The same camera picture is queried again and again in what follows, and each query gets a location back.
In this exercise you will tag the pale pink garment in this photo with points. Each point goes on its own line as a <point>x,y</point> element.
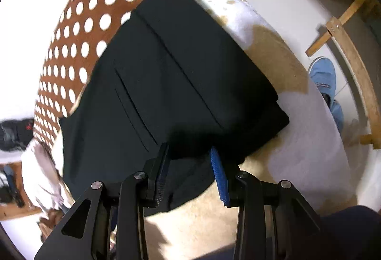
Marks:
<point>38,164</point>

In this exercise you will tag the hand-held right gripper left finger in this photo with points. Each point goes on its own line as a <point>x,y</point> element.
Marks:
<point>162,179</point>

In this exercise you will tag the brown polka dot blanket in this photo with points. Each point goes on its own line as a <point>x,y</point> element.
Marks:
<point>89,10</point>

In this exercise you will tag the blue shoe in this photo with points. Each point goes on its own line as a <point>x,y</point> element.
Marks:
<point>323,75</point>

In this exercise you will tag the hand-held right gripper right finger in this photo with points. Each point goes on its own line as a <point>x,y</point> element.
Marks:
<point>218,176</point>

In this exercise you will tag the wooden side table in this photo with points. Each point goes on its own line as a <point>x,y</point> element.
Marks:
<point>29,206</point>

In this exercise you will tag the curved wooden frame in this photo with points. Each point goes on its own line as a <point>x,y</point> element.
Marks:
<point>354,60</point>

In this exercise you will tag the black pants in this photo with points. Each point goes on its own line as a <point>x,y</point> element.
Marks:
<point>178,69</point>

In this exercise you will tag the black backpack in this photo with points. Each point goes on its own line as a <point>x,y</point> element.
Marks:
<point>15,133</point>

